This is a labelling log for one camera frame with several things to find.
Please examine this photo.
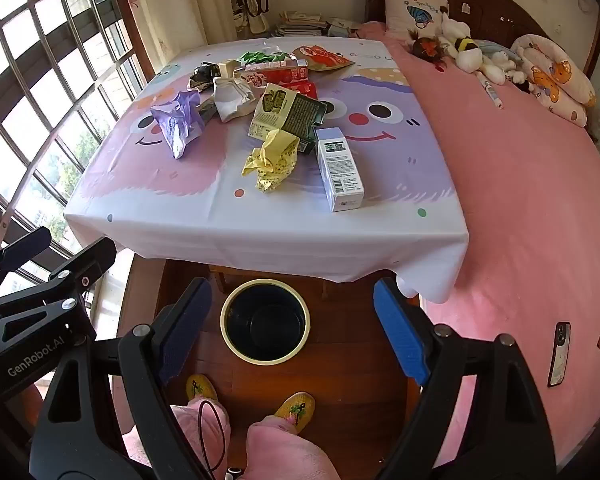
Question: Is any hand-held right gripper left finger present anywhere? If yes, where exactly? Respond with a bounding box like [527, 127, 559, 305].
[28, 276, 214, 480]

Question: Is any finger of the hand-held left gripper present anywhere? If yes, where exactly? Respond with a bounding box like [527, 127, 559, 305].
[0, 236, 117, 339]
[0, 226, 52, 302]

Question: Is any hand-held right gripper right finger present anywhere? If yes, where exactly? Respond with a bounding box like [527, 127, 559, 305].
[372, 276, 571, 480]

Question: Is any dark blue bin cream rim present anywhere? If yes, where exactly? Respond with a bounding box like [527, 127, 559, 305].
[220, 279, 312, 366]

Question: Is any purple wrapper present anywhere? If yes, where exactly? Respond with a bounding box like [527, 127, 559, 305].
[150, 91, 208, 160]

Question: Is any white rectangular box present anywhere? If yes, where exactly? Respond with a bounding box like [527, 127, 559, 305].
[314, 126, 366, 213]

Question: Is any yellow wrapper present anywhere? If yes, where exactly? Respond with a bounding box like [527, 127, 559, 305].
[241, 129, 301, 195]

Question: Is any dark wrapper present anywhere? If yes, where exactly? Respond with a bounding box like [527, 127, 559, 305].
[188, 61, 224, 92]

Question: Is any white paper bag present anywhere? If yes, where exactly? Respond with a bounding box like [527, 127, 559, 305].
[212, 59, 256, 123]

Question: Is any dark green packet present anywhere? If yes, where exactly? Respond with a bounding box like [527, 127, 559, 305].
[295, 122, 323, 157]

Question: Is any green and cream carton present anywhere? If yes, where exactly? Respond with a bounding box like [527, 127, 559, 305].
[249, 82, 328, 141]

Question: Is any red and white carton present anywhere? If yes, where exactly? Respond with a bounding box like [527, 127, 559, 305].
[242, 57, 311, 92]

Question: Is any green wrapper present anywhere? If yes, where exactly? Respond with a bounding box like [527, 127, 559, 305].
[237, 49, 290, 66]

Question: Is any red box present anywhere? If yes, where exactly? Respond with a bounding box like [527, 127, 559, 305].
[285, 79, 319, 102]

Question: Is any red orange snack bag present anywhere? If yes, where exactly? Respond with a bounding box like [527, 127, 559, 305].
[292, 44, 356, 73]

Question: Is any person's left leg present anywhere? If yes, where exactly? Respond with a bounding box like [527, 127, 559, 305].
[170, 399, 231, 480]

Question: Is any person's leg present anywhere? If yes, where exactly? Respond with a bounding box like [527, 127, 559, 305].
[170, 399, 231, 480]
[245, 417, 341, 480]

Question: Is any cartoon printed tablecloth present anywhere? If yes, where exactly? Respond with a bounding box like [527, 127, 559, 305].
[62, 35, 471, 306]

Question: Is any pink bed sheet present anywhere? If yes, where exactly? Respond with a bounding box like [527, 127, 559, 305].
[360, 20, 600, 471]

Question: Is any window with metal grille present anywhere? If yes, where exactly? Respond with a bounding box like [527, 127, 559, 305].
[0, 0, 151, 281]

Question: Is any smartphone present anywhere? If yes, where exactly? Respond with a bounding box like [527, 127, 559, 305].
[547, 321, 572, 388]

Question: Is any person's right leg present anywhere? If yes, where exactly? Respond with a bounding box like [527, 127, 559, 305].
[245, 417, 341, 480]

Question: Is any white marker pen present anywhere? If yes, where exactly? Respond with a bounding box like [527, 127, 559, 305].
[474, 71, 504, 110]

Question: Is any floral curtain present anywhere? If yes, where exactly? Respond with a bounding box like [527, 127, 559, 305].
[117, 0, 238, 76]

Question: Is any white plush toy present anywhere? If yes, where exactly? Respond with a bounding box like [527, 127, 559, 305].
[480, 49, 528, 87]

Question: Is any bee plush toy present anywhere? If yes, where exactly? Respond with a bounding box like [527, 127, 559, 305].
[440, 12, 483, 72]

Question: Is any brown plush toy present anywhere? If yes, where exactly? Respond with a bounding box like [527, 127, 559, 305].
[411, 34, 449, 62]

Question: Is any stack of books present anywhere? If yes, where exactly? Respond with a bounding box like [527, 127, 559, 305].
[270, 10, 361, 38]

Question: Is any white printed pillow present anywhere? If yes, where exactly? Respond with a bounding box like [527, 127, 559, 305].
[382, 0, 451, 41]

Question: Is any dark wooden headboard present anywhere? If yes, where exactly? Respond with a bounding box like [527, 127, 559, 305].
[364, 0, 600, 78]

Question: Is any wooden table frame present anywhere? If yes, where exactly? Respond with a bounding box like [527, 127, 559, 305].
[209, 265, 341, 297]

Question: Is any black cable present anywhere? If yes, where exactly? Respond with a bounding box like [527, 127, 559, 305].
[197, 400, 231, 476]

